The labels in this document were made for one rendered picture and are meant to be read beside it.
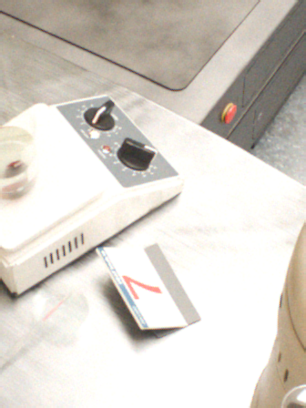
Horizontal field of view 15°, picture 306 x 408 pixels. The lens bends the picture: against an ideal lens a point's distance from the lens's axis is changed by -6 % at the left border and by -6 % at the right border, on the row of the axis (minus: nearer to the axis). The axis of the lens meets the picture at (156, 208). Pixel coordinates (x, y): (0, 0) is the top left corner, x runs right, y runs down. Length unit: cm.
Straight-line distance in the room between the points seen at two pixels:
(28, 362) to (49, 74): 34
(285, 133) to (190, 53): 42
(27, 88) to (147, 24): 58
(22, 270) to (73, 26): 79
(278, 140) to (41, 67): 92
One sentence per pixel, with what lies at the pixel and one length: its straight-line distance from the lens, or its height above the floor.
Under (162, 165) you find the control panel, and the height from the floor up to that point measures 79.
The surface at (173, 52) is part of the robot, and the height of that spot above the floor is 36.
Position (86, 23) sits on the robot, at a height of 37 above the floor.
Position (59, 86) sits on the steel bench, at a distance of 123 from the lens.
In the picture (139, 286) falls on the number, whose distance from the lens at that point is 108.
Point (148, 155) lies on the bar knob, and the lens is 111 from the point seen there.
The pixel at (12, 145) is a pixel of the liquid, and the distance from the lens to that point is 104.
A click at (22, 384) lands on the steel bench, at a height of 75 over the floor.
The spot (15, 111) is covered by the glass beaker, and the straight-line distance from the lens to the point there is 103.
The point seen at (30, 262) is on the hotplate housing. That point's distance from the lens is 106.
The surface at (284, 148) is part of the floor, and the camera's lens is 210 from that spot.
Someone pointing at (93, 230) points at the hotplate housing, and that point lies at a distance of 108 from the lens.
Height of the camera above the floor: 173
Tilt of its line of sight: 59 degrees down
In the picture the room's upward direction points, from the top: 1 degrees clockwise
